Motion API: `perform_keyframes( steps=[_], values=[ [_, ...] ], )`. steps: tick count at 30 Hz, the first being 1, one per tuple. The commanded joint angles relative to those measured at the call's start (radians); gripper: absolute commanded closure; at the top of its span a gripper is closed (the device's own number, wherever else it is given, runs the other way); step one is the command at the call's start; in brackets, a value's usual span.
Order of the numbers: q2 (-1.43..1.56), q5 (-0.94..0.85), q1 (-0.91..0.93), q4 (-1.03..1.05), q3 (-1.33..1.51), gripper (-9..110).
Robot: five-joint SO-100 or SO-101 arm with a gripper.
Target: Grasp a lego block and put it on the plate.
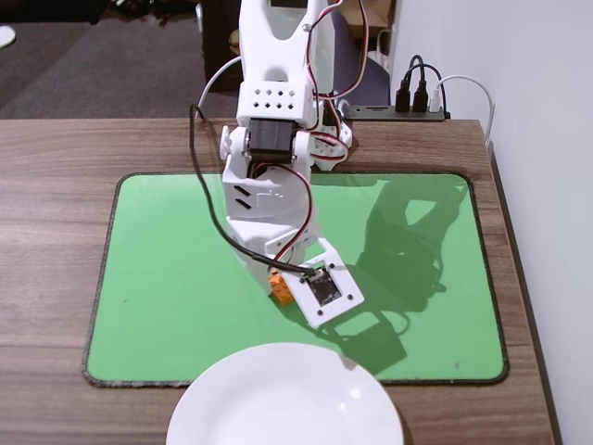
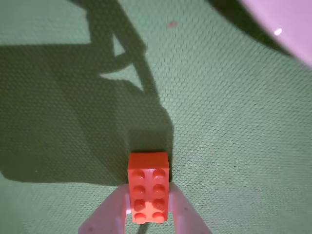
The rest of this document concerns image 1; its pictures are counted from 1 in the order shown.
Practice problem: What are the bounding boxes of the white plug with cable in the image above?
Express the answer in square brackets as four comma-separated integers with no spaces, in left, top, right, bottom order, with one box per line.
[428,73,496,149]

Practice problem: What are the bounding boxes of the orange lego block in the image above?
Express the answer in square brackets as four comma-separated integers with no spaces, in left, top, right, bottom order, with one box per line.
[268,268,297,308]

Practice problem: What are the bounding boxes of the dark brown cabinet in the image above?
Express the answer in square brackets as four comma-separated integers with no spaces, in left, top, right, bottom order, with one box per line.
[201,0,243,94]

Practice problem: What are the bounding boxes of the red servo wire bundle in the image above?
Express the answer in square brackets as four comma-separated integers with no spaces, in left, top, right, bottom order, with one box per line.
[271,0,372,273]

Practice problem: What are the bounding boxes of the grey purple chair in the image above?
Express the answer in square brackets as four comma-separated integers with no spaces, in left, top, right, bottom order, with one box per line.
[333,8,393,106]

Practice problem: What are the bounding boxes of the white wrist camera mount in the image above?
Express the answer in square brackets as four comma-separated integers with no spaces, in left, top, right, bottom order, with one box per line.
[277,236,366,331]

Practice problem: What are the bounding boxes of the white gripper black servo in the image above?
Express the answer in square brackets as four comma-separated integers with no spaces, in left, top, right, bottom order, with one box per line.
[221,159,321,296]

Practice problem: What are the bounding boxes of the black camera cable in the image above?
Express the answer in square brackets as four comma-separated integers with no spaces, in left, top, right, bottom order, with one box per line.
[188,104,325,279]

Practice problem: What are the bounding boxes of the black power strip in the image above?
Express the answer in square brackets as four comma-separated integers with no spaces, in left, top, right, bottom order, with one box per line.
[342,104,451,122]

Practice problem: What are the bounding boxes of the white round plate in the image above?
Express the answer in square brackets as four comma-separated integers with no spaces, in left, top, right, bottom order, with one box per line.
[165,341,405,445]

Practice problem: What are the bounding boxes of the thin white cable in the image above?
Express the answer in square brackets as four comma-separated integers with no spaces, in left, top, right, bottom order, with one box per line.
[197,56,243,107]

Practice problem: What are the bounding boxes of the black plug with cable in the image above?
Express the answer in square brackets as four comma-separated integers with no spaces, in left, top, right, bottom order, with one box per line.
[395,54,425,117]
[401,64,448,115]

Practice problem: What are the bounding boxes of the brown paper bag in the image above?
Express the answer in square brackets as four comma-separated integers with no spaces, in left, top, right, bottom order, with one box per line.
[345,0,395,30]

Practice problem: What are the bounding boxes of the green work mat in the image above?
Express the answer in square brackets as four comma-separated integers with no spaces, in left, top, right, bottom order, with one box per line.
[81,171,510,388]

